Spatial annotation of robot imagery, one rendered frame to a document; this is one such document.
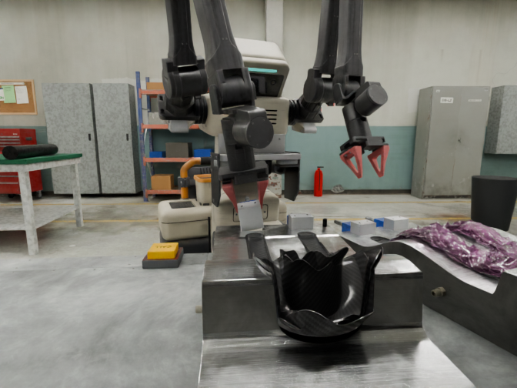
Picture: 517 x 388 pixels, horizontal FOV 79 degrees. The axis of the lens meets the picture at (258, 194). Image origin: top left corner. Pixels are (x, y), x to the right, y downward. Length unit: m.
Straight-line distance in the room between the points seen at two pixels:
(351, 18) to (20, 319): 0.95
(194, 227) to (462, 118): 5.79
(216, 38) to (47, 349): 0.56
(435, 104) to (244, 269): 6.05
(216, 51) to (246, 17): 5.68
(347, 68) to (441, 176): 5.63
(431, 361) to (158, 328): 0.37
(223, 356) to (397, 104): 6.36
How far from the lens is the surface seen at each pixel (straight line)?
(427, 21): 7.05
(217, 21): 0.66
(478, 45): 7.44
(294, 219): 0.70
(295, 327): 0.38
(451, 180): 6.56
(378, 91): 0.86
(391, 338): 0.43
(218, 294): 0.37
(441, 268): 0.61
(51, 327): 0.62
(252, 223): 0.69
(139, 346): 0.52
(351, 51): 0.94
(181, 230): 1.28
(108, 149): 6.18
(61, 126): 6.52
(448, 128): 6.45
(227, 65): 0.63
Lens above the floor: 1.09
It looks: 10 degrees down
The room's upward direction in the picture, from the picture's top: straight up
